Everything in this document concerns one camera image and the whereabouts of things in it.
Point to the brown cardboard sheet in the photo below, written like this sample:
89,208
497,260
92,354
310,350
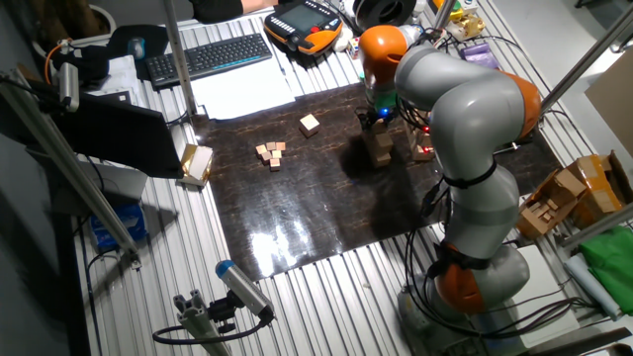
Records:
615,104

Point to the cardboard box with yellow tape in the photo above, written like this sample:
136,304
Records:
601,188

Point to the white paper sheets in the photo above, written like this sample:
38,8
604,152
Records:
242,89

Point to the black filament spool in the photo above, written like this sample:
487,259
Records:
385,12

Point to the white paper pad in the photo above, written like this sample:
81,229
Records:
121,74

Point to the green cloth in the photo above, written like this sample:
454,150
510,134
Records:
610,267

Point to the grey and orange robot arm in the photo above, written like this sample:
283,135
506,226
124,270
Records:
475,114

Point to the grey computer mouse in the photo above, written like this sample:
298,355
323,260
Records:
137,48

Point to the gold and white box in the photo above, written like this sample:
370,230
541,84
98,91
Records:
197,163

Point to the aluminium extrusion post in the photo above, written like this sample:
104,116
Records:
583,62
74,173
442,15
179,54
598,225

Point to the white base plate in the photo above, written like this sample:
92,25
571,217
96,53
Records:
544,277

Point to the purple plastic bag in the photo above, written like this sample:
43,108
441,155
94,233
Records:
479,55

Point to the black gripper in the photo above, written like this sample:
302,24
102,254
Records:
381,114

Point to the yellow green plastic object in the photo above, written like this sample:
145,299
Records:
457,11

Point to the white round bucket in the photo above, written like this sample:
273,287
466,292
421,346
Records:
111,22

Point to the short aluminium profile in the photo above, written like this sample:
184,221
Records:
198,326

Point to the forearm in black sleeve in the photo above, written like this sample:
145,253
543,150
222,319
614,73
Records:
215,9

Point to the dark marble pattern mat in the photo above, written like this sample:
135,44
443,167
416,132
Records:
297,207

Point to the clear gold trinket box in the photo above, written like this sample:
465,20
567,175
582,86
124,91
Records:
465,25

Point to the silver depth camera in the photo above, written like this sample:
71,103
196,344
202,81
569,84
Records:
244,289
68,86

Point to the white rounded object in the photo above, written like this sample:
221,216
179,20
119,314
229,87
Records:
341,42

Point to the black mouse pad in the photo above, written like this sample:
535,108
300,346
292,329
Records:
155,39

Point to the black computer keyboard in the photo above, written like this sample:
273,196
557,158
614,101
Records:
210,59

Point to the black laptop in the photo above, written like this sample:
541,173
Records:
118,133

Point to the cardboard box with wood blocks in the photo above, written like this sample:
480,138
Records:
546,212

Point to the blue plastic pack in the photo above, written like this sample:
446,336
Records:
121,225

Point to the black orange teach pendant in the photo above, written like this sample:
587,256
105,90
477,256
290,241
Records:
304,25

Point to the white rolled sheet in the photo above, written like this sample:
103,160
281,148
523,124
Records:
591,284

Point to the small wooden cube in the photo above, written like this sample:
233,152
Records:
260,149
266,155
280,146
277,153
274,163
271,146

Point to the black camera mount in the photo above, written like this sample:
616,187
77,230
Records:
222,311

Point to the colourful puzzle cube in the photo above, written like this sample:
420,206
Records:
353,48

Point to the operator hand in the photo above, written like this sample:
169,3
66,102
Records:
257,4

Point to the black metal frame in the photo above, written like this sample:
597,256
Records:
507,147

